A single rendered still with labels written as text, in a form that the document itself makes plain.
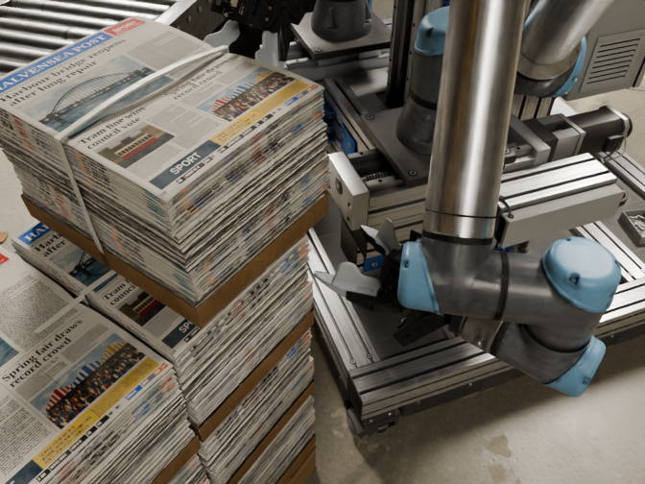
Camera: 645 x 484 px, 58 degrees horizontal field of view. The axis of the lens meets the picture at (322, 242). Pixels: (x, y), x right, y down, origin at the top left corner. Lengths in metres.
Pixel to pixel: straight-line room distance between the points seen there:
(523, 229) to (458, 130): 0.58
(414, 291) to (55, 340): 0.48
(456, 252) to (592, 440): 1.22
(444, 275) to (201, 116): 0.35
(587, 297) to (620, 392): 1.27
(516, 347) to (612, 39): 0.86
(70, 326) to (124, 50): 0.40
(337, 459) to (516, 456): 0.47
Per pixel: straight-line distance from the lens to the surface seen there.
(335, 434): 1.63
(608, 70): 1.46
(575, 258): 0.63
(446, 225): 0.61
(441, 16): 1.05
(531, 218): 1.15
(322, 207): 0.90
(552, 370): 0.72
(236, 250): 0.75
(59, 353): 0.83
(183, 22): 1.71
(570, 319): 0.65
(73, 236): 0.92
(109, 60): 0.90
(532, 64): 0.99
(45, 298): 0.90
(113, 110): 0.79
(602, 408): 1.83
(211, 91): 0.79
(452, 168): 0.60
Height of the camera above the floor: 1.45
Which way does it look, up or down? 45 degrees down
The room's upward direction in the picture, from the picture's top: straight up
